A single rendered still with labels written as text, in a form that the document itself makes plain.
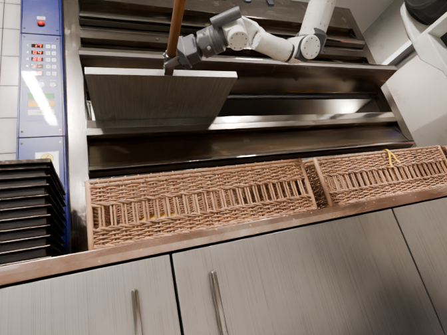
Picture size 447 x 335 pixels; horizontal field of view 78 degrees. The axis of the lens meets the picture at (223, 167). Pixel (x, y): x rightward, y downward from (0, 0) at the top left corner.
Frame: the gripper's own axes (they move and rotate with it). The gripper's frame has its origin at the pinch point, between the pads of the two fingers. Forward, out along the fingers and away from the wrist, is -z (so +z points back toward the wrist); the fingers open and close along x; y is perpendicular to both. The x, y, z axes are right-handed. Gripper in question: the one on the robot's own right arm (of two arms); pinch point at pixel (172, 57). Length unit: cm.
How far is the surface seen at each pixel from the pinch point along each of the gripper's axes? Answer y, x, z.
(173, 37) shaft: 9.0, -1.5, 4.6
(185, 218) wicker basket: 15, -58, 1
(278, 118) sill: -65, -4, 29
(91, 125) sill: -12.8, -4.0, -45.1
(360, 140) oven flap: -92, -21, 70
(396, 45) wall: -278, 141, 205
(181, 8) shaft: 17.2, -1.6, 11.2
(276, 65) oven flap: -52, 19, 36
